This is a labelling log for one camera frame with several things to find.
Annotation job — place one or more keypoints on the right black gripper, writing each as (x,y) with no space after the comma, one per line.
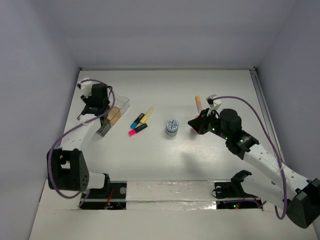
(198,124)

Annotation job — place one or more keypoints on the clear plastic organizer tray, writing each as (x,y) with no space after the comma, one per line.
(118,106)

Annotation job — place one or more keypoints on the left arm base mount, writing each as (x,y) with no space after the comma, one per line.
(97,199)

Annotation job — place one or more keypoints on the round blue white tape tin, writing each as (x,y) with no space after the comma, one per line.
(172,127)

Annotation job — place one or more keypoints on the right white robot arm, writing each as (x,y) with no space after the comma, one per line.
(296,195)

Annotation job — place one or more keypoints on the yellow highlighter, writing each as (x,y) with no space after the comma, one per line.
(147,115)

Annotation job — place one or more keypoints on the pink black highlighter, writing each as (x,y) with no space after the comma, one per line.
(137,129)

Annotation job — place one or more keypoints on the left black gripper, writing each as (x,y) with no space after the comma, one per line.
(93,109)

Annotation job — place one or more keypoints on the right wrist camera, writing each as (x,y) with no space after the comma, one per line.
(213,102)

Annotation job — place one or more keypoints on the aluminium rail at right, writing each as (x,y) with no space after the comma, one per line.
(265,112)

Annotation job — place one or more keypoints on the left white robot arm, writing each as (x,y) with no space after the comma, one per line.
(66,166)

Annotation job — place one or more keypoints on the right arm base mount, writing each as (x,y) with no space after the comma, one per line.
(230,195)

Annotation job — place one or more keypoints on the orange pink highlighter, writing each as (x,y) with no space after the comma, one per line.
(198,104)

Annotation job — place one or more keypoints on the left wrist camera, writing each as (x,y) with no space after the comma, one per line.
(85,86)

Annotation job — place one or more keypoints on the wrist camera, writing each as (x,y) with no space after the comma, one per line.
(213,102)
(85,86)

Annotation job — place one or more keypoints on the blue black highlighter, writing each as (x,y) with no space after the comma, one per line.
(137,121)

